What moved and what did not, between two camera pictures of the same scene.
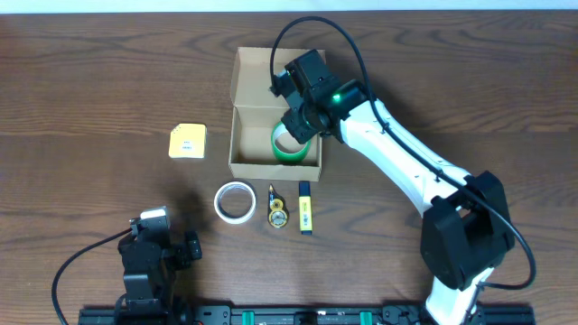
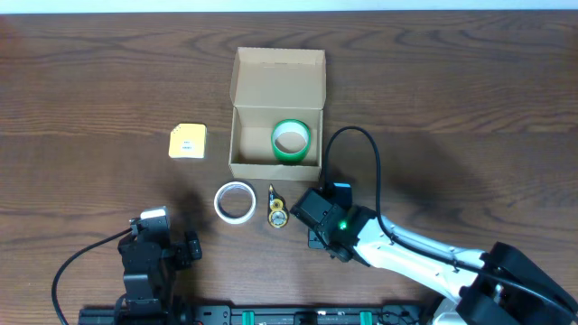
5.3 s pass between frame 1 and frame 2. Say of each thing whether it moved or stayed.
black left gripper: stayed
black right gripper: moved
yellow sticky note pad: stayed
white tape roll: stayed
